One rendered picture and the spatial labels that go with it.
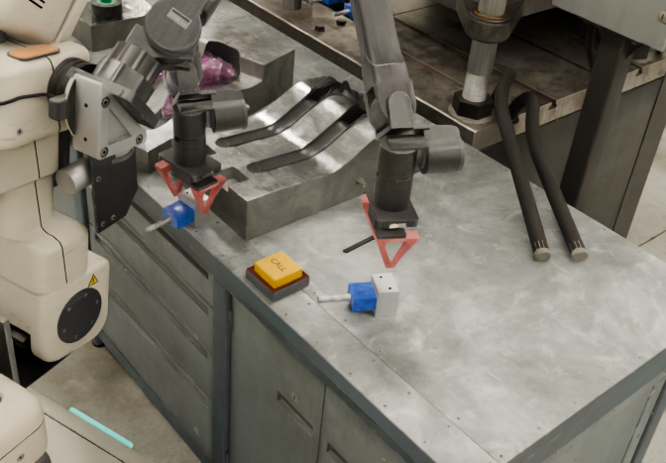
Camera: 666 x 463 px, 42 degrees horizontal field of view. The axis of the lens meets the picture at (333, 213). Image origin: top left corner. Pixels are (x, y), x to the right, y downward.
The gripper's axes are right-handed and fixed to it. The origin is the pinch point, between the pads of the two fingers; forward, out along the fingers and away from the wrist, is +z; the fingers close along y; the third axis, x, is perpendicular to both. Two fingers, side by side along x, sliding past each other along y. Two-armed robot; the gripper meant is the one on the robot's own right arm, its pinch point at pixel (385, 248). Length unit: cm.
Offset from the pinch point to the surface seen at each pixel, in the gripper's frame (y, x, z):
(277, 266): 8.0, 15.9, 8.8
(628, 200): 105, -115, 65
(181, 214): 23.8, 31.5, 8.1
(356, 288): 0.7, 3.7, 8.5
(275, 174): 29.0, 13.9, 3.5
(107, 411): 56, 51, 92
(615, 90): 56, -68, 1
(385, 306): -2.3, -0.7, 10.4
